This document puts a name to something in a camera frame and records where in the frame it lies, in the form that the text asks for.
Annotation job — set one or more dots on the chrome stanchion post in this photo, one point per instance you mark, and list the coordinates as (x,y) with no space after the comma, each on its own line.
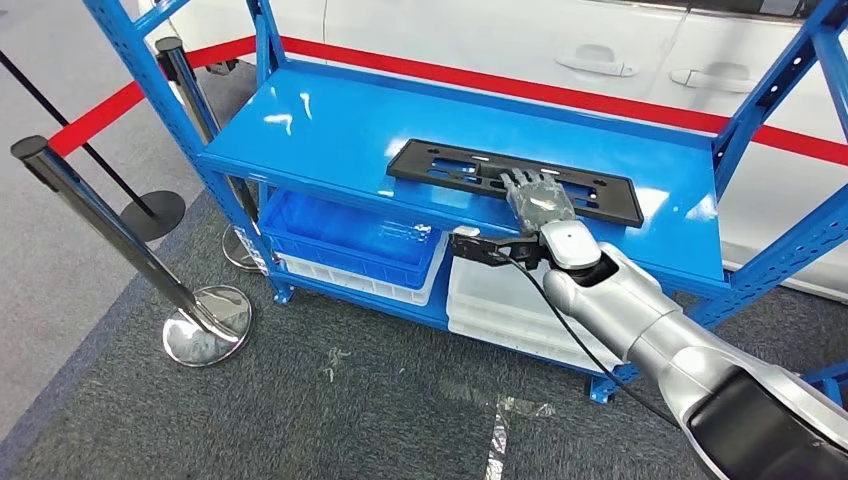
(208,328)
(175,66)

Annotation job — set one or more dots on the blue plastic bin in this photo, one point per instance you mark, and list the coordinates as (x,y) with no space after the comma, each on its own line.
(344,232)

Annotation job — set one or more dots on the translucent white plastic bin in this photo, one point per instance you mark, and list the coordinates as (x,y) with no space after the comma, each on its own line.
(490,323)
(490,285)
(530,350)

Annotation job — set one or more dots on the blue metal shelf rack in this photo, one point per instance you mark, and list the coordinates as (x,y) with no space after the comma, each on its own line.
(331,132)
(831,383)

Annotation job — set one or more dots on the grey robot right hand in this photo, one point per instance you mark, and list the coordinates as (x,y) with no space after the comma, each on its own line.
(536,202)

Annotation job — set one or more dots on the red barrier belt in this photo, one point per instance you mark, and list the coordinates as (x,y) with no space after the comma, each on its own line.
(464,78)
(99,116)

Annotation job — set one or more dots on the black plastic panel part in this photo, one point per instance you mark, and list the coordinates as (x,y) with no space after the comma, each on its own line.
(424,166)

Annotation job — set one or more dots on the white car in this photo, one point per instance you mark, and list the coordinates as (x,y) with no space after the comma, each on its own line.
(464,33)

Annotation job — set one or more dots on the black stanchion post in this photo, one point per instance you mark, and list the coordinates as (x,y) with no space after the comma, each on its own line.
(156,215)

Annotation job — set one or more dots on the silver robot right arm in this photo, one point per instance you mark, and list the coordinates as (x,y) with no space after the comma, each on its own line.
(629,311)

